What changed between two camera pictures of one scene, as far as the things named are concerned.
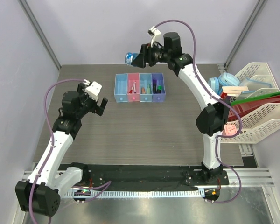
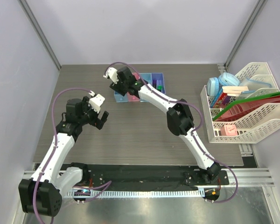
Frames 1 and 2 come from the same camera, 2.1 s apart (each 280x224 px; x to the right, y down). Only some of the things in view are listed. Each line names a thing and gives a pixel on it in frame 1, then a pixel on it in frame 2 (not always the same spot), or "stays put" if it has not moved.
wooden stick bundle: [234, 91] stays put
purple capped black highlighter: [154, 85] stays put
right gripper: [148, 50] -> [116, 87]
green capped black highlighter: [159, 88] stays put
